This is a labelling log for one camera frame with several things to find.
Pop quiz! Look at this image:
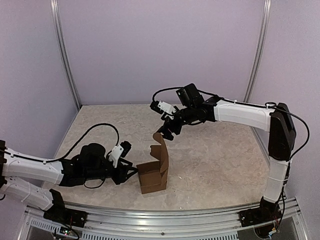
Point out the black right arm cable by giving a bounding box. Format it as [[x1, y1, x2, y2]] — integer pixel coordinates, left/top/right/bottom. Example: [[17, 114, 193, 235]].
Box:
[[152, 86, 310, 161]]

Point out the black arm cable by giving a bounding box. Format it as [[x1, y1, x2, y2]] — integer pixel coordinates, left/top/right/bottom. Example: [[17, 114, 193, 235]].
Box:
[[152, 86, 310, 161], [4, 123, 121, 163]]

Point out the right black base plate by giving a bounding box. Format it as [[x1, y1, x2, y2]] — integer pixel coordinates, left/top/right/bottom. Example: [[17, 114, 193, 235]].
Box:
[[238, 207, 282, 227]]

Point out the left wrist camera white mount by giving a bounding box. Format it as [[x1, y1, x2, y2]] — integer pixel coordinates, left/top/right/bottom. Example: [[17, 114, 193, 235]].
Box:
[[107, 140, 132, 168]]

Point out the aluminium frame post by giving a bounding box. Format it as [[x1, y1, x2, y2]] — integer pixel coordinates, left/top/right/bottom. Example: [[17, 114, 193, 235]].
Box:
[[243, 0, 272, 103], [50, 0, 82, 111]]

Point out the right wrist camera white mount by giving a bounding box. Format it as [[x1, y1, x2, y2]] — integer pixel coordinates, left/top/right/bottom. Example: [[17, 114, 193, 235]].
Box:
[[149, 100, 178, 120]]

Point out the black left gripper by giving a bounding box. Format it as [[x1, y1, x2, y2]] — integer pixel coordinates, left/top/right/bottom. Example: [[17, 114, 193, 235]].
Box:
[[84, 159, 138, 185]]

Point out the front aluminium rail frame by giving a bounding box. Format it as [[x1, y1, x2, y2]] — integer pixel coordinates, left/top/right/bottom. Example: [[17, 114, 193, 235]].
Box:
[[15, 198, 311, 240]]

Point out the right aluminium frame post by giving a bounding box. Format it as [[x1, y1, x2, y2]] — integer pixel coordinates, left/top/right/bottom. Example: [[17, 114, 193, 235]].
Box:
[[243, 0, 272, 103]]

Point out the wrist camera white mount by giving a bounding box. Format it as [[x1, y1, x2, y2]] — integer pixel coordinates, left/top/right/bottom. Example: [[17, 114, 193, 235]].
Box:
[[107, 140, 132, 168], [149, 100, 178, 120]]

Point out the brown cardboard paper box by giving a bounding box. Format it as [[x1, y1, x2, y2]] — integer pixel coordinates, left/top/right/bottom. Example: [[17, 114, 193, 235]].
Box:
[[136, 133, 169, 195]]

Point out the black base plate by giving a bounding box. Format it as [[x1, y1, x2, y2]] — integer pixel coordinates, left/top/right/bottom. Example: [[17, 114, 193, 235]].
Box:
[[43, 189, 88, 228], [238, 207, 282, 227]]

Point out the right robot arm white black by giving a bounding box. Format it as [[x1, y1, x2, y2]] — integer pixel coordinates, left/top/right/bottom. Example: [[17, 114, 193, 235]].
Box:
[[150, 83, 297, 227]]

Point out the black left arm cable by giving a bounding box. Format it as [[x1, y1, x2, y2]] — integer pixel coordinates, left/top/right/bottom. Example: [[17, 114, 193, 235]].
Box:
[[4, 123, 121, 163]]

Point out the left aluminium frame post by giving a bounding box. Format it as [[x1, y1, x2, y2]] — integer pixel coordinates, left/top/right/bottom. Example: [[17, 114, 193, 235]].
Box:
[[50, 0, 82, 111]]

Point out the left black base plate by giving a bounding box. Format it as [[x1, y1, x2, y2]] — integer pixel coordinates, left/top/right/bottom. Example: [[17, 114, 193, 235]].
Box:
[[43, 189, 88, 228]]

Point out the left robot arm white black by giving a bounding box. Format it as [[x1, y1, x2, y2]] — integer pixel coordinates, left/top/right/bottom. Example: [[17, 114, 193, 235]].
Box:
[[0, 140, 138, 224]]

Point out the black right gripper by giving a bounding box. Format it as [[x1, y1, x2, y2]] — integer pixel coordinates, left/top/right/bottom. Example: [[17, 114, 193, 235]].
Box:
[[154, 104, 197, 140]]

